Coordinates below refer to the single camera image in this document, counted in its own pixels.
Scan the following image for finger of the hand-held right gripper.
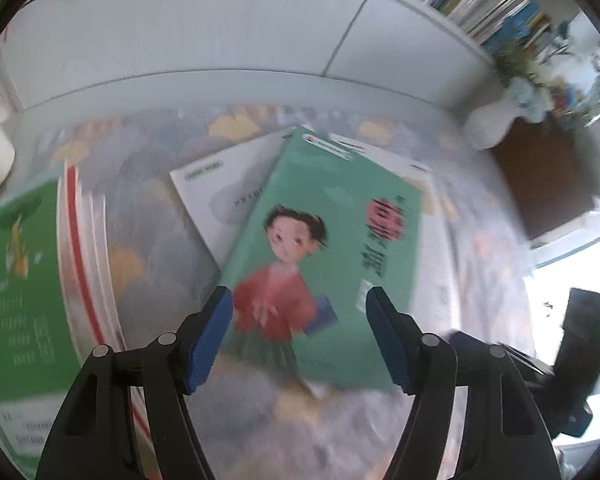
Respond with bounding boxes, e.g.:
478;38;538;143
447;330;556;386

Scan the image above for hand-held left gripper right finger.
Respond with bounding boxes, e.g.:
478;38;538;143
365;286;563;480

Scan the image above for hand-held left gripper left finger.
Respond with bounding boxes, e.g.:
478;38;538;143
35;285;235;480

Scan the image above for white book yellow figure cover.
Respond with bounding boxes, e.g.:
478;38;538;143
330;132;461;341

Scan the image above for stack of white-edged books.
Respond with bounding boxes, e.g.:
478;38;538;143
55;160;153;480

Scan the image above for teal book red-dressed girl cover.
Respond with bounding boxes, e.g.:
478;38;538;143
219;126;426;398

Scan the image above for bright green book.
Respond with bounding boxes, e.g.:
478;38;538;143
0;167;81;478

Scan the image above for glass window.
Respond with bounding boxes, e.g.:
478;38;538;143
522;225;600;361

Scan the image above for white book green label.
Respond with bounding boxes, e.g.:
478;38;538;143
170;127;311;271

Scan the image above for brown wooden table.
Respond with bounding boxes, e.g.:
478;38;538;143
490;117;600;241

